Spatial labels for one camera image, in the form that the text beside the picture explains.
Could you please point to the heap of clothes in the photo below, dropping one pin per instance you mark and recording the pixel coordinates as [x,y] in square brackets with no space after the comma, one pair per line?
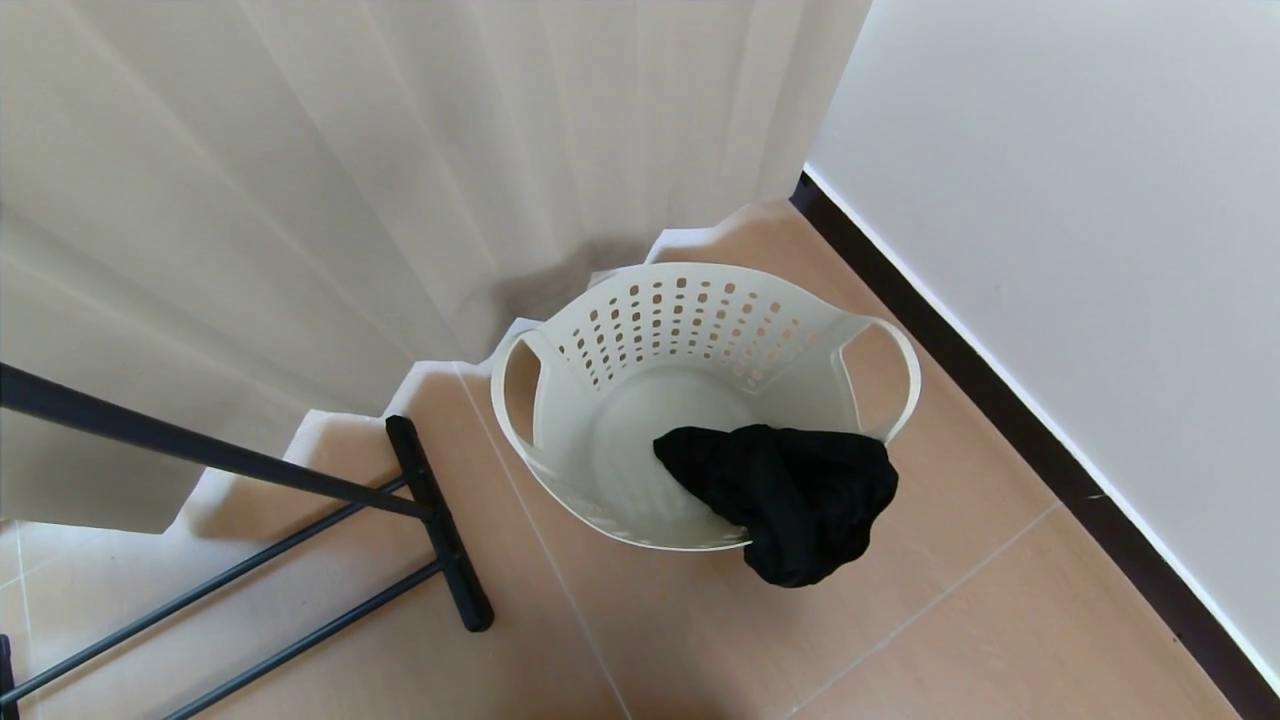
[790,500]

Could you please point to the white laundry basket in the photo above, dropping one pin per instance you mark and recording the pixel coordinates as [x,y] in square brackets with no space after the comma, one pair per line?
[600,450]

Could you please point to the black clothes rack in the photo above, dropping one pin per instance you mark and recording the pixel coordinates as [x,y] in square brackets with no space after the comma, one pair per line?
[430,500]

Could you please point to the beige curtain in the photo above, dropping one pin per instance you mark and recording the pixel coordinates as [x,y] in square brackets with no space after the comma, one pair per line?
[300,150]

